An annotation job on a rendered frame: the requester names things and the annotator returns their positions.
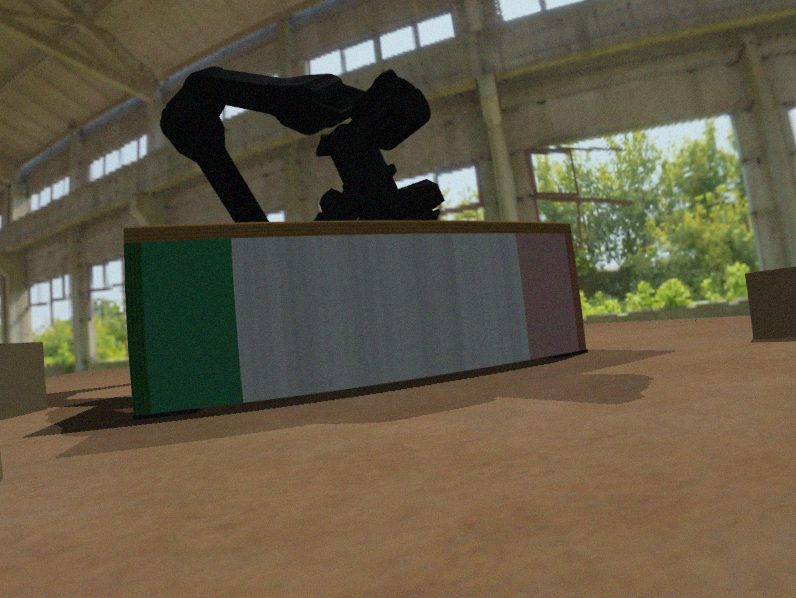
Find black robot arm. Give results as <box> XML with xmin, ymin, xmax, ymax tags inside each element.
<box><xmin>160</xmin><ymin>66</ymin><xmax>431</xmax><ymax>223</ymax></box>

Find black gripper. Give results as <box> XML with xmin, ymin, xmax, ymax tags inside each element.
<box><xmin>342</xmin><ymin>159</ymin><xmax>444</xmax><ymax>221</ymax></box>

